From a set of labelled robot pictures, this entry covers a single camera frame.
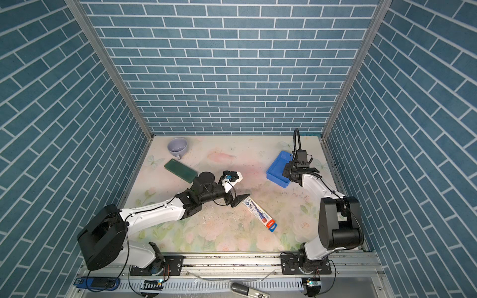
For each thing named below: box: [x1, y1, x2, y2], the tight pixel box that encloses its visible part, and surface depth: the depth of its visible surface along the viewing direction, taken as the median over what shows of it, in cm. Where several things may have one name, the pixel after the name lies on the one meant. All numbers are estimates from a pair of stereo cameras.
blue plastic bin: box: [265, 150, 294, 189], surface depth 107 cm
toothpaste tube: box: [241, 196, 278, 233], surface depth 88 cm
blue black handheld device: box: [73, 276, 121, 291], surface depth 69 cm
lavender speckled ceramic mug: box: [167, 137, 189, 161], surface depth 113 cm
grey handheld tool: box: [230, 282, 271, 298], surface depth 66 cm
